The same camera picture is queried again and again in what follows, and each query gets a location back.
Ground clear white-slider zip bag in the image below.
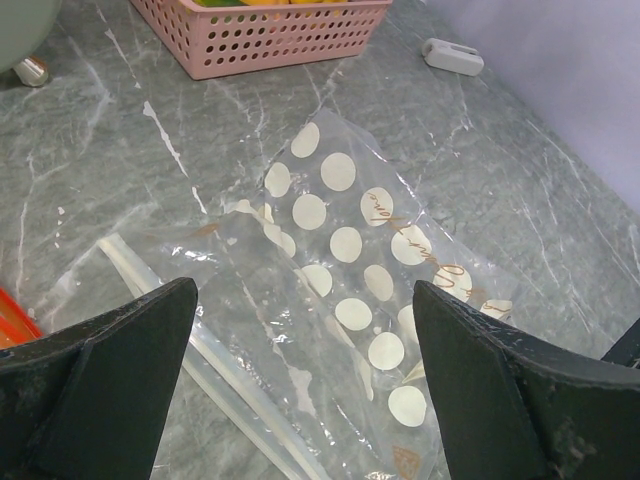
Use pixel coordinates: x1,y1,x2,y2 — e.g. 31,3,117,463
53,109,522,479

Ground pink perforated plastic basket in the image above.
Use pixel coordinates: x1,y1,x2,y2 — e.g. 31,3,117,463
132,0,391,80

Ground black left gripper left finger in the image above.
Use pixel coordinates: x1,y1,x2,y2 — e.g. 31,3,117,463
1,278,198,479

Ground round pastel mini drawer cabinet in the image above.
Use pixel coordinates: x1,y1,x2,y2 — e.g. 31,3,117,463
0,0,62,88

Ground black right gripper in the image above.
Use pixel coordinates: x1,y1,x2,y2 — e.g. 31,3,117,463
601,319,640,369

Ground clear red-zip bag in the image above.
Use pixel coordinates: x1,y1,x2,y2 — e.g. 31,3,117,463
0,289,43,349

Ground fake green orange mango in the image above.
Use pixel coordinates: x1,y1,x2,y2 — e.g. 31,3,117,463
193,0,248,8

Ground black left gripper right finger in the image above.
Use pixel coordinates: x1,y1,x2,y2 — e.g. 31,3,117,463
413,281,639,479

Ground white plastic clip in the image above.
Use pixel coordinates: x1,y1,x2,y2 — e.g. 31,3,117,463
422,38,485,77

